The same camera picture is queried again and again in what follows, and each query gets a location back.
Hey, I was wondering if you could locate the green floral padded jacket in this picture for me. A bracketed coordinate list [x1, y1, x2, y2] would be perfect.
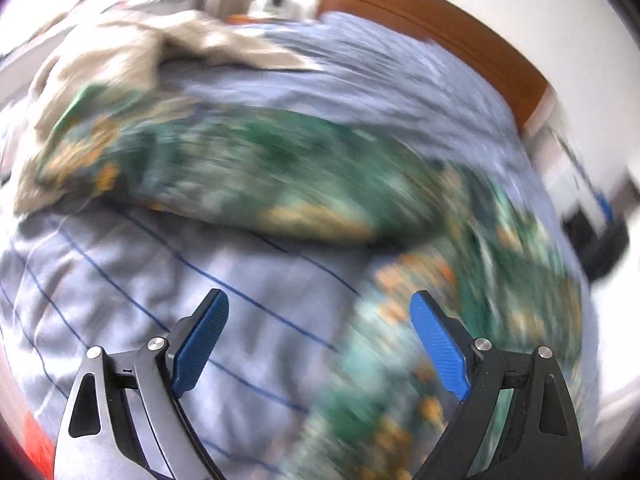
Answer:
[26, 84, 596, 479]

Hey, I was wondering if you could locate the orange trousers leg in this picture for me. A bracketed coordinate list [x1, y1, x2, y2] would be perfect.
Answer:
[13, 411, 55, 480]

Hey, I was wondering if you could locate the blue checked bed cover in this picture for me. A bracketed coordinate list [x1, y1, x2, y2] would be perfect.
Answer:
[1, 11, 599, 479]

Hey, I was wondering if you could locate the white desk with drawers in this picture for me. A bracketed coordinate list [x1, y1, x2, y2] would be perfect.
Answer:
[534, 123, 632, 241]

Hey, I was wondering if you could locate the cream knitted sweater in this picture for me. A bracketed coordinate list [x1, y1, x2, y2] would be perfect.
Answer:
[28, 10, 321, 130]

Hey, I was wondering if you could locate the white round fan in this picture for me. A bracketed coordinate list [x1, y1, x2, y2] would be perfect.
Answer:
[247, 0, 304, 22]

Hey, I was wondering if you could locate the brown wooden headboard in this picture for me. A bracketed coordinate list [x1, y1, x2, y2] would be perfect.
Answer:
[314, 0, 556, 139]

